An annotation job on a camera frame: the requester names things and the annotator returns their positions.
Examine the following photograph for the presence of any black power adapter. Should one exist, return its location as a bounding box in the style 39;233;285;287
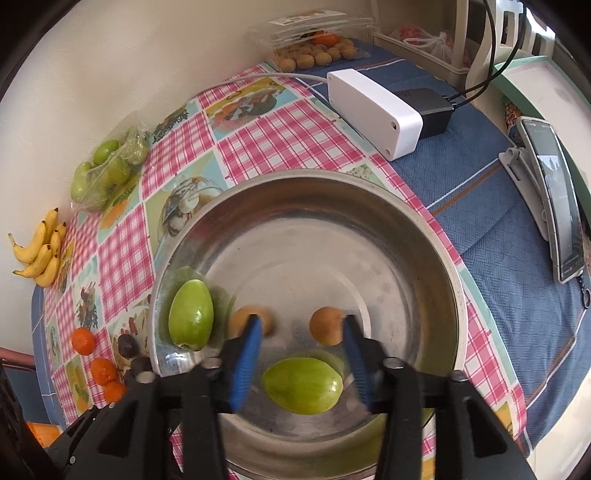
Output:
392;89;456;140

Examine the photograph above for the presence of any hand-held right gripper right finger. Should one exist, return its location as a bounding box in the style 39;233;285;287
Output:
342;315;539;480

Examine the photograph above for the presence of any round metal bowl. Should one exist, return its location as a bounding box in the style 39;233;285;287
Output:
148;170;465;480

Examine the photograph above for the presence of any clear box of longans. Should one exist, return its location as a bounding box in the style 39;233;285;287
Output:
250;15;376;73

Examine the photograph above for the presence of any white phone stand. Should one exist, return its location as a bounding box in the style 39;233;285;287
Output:
498;146;557;243

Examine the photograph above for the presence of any clear pack of green jujubes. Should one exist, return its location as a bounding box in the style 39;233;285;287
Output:
69;127;151;213

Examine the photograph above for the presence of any dark plum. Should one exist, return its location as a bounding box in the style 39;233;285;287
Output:
116;334;139;360

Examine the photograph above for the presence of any pink checked printed tablecloth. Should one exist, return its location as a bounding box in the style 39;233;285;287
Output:
31;62;528;480

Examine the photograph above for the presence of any green-edged white board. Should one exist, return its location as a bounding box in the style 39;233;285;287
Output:
492;54;591;217

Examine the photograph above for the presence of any clear plastic bag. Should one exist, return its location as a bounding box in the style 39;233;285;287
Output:
403;31;455;65

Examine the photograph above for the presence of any printed book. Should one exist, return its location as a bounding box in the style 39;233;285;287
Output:
504;98;527;147

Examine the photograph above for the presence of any white plastic chair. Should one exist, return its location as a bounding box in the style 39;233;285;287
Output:
450;0;557;88

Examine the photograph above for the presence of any white plastic box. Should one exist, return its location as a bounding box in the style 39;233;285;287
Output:
326;69;424;161

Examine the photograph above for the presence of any smartphone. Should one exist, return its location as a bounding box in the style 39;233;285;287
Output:
516;116;585;285

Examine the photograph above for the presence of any yellow banana bunch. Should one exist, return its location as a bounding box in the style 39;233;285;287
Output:
7;207;68;289

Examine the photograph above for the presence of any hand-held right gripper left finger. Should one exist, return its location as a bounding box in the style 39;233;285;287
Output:
69;315;264;480

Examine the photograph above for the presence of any white plastic basket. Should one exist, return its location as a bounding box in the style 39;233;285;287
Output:
372;25;472;89

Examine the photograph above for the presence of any brown longan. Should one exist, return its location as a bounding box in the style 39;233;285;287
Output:
229;305;274;340
309;306;346;346

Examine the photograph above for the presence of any blue woven cloth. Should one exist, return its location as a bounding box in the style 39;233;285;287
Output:
30;42;591;457

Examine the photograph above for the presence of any black cable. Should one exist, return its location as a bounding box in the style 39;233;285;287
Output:
449;0;498;106
455;0;529;109

